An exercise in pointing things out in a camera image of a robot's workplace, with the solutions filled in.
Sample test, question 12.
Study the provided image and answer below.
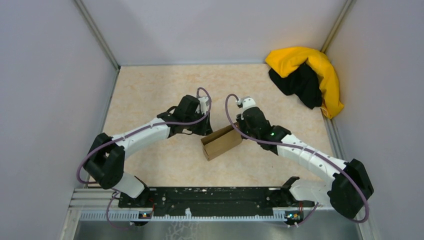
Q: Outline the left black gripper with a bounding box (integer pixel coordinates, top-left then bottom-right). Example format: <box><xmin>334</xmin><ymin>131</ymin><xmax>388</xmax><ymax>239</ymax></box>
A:
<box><xmin>184</xmin><ymin>109</ymin><xmax>214</xmax><ymax>136</ymax></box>

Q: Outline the brown cardboard box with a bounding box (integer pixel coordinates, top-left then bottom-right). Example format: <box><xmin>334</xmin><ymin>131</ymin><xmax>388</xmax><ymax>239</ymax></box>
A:
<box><xmin>200</xmin><ymin>124</ymin><xmax>242</xmax><ymax>161</ymax></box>

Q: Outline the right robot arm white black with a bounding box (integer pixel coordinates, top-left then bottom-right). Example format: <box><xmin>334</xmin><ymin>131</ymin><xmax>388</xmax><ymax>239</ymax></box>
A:
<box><xmin>236</xmin><ymin>104</ymin><xmax>374</xmax><ymax>223</ymax></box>

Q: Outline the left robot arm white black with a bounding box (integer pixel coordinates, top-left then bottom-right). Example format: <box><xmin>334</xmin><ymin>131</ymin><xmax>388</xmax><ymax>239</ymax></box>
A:
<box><xmin>81</xmin><ymin>95</ymin><xmax>213</xmax><ymax>207</ymax></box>

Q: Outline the black cloth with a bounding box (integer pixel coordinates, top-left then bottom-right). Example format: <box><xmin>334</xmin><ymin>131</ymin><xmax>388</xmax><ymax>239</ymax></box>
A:
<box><xmin>268</xmin><ymin>62</ymin><xmax>323</xmax><ymax>109</ymax></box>

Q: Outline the yellow cloth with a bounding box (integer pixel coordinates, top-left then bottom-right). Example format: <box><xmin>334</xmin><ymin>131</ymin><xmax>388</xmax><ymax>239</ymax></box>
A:
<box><xmin>265</xmin><ymin>46</ymin><xmax>344</xmax><ymax>119</ymax></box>

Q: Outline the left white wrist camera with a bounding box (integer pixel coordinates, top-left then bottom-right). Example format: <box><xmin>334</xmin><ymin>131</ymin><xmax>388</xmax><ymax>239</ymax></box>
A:
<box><xmin>195</xmin><ymin>96</ymin><xmax>211</xmax><ymax>115</ymax></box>

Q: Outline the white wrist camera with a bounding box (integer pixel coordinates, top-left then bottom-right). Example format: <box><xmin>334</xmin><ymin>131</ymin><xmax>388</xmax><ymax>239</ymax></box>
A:
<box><xmin>236</xmin><ymin>96</ymin><xmax>257</xmax><ymax>112</ymax></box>
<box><xmin>195</xmin><ymin>96</ymin><xmax>211</xmax><ymax>115</ymax></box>

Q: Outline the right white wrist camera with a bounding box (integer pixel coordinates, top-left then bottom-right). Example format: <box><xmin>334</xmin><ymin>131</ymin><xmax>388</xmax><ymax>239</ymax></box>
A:
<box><xmin>236</xmin><ymin>96</ymin><xmax>257</xmax><ymax>112</ymax></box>

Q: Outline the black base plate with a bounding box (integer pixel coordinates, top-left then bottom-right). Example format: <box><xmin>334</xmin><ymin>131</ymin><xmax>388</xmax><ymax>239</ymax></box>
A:
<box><xmin>118</xmin><ymin>187</ymin><xmax>315</xmax><ymax>217</ymax></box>

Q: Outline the aluminium front rail frame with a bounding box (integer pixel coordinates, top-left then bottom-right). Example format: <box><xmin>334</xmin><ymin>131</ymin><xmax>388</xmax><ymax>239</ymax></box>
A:
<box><xmin>60</xmin><ymin>187</ymin><xmax>381</xmax><ymax>240</ymax></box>

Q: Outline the right corner aluminium post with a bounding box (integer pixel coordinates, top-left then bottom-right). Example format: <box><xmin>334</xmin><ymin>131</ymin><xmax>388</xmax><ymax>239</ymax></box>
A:
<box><xmin>320</xmin><ymin>0</ymin><xmax>357</xmax><ymax>54</ymax></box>

